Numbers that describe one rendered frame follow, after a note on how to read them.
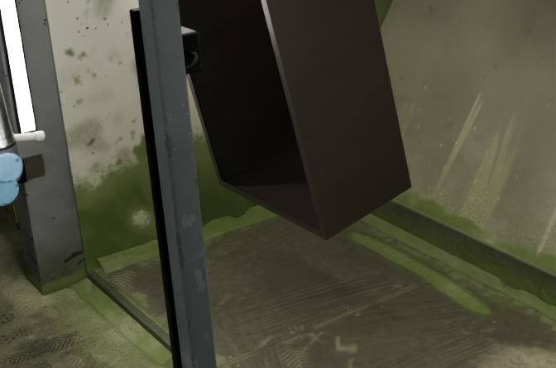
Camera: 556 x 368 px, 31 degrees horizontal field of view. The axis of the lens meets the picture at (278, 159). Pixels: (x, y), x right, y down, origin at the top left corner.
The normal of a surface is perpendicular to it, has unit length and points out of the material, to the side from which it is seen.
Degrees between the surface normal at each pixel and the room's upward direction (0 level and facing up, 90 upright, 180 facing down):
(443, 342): 0
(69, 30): 90
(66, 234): 90
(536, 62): 57
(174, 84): 90
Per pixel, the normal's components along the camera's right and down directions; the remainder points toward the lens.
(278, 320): -0.07, -0.93
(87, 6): 0.55, 0.26
